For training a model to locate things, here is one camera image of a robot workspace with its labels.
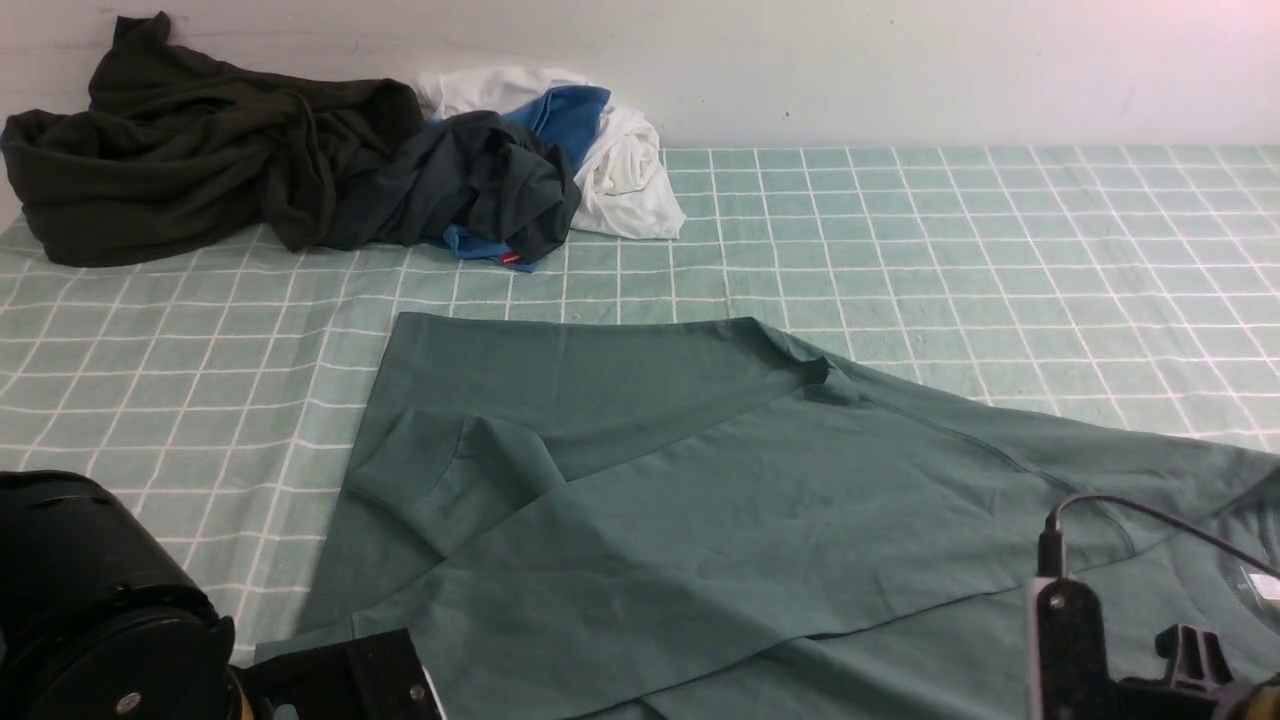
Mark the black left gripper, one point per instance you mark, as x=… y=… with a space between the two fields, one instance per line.
x=374 y=677

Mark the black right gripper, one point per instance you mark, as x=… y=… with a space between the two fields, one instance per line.
x=1198 y=683

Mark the green long-sleeve shirt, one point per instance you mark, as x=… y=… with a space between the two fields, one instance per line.
x=716 y=520

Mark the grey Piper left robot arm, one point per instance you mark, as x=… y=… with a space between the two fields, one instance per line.
x=100 y=622

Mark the green checkered table cloth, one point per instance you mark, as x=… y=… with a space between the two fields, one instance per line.
x=218 y=393

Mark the dark grey crumpled garment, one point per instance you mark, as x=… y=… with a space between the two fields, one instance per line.
x=476 y=172

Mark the white crumpled garment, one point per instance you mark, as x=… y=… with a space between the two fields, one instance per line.
x=625 y=188

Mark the dark olive crumpled garment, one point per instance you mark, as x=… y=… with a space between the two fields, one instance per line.
x=178 y=150

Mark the blue crumpled garment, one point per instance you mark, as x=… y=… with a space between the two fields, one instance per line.
x=560 y=125

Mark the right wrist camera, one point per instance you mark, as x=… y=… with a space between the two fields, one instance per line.
x=1067 y=667

